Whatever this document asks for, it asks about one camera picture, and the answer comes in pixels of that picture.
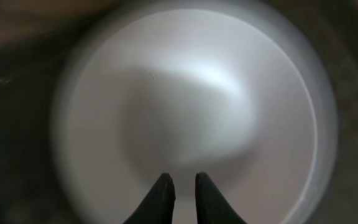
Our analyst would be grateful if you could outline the dark brown serving tray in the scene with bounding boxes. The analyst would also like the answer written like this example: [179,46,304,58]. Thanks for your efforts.
[0,1,358,223]

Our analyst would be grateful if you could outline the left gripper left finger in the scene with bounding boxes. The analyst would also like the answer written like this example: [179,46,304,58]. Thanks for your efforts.
[124,173,176,224]

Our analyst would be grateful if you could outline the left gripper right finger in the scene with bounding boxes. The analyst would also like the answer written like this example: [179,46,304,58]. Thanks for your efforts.
[195,172,247,224]

